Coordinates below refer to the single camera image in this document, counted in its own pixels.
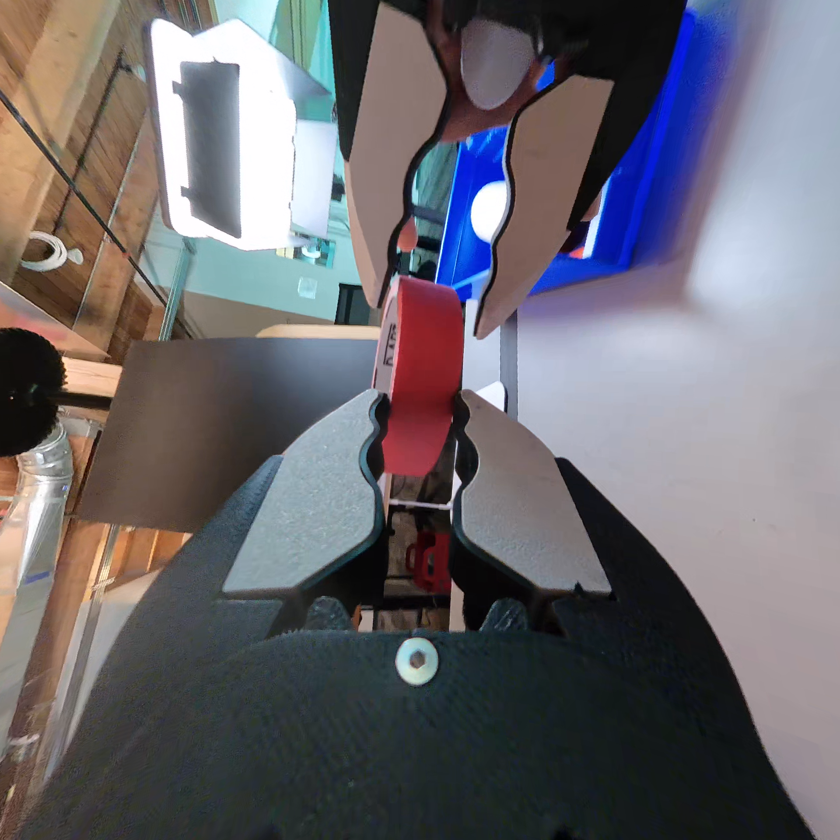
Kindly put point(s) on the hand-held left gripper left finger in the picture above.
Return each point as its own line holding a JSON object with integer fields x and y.
{"x": 308, "y": 505}

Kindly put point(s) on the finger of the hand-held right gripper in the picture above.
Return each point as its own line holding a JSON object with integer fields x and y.
{"x": 387, "y": 131}
{"x": 551, "y": 184}

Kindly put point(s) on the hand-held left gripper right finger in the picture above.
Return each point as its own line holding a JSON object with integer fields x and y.
{"x": 525, "y": 518}

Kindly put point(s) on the red tape roll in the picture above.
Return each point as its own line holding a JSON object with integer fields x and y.
{"x": 420, "y": 367}

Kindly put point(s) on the white tape roll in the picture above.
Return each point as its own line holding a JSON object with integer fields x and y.
{"x": 489, "y": 210}

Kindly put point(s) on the blue plastic bin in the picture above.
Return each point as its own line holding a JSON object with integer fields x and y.
{"x": 646, "y": 216}

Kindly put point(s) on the red plastic crate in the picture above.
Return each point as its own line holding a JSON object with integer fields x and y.
{"x": 430, "y": 561}

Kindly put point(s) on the white metal panel stand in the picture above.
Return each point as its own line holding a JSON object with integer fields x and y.
{"x": 492, "y": 394}

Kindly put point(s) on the white studio light panel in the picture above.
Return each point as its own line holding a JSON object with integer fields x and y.
{"x": 269, "y": 184}

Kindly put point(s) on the black fuzzy ball on pole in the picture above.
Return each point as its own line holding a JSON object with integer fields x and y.
{"x": 26, "y": 394}

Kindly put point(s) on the black panel with wooden frame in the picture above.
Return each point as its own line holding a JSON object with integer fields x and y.
{"x": 229, "y": 426}

